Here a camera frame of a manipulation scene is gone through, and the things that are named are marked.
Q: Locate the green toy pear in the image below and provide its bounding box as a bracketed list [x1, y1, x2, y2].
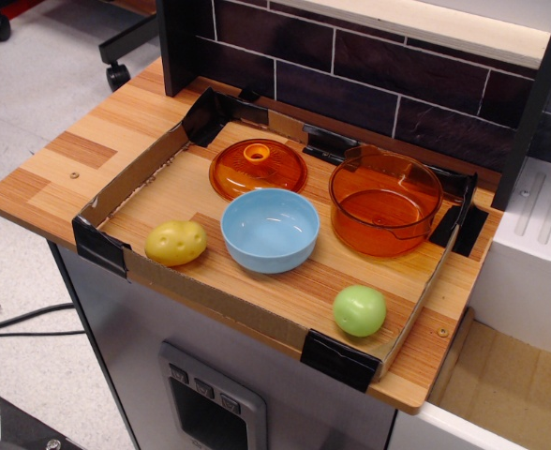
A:
[333, 285, 387, 338]

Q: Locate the light blue plastic bowl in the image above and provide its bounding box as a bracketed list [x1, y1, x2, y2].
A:
[220, 188, 320, 274]

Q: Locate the orange transparent pot lid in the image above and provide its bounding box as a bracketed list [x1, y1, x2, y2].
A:
[209, 139, 308, 201]

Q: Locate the yellow toy potato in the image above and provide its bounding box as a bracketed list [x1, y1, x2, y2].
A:
[144, 220, 207, 267]

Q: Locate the orange transparent pot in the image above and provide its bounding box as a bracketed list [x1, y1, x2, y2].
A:
[329, 145, 443, 258]

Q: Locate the cardboard fence with black tape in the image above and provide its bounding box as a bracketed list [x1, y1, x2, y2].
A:
[73, 89, 490, 409]

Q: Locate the grey oven control panel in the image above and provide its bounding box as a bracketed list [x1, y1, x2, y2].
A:
[159, 341, 269, 449]

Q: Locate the black chair caster wheel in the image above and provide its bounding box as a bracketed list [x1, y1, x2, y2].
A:
[106, 64, 130, 92]

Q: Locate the white sink drainboard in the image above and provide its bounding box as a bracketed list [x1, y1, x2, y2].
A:
[494, 158, 551, 262]

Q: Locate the black power cable on floor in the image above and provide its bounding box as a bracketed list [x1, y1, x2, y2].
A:
[0, 302, 87, 338]

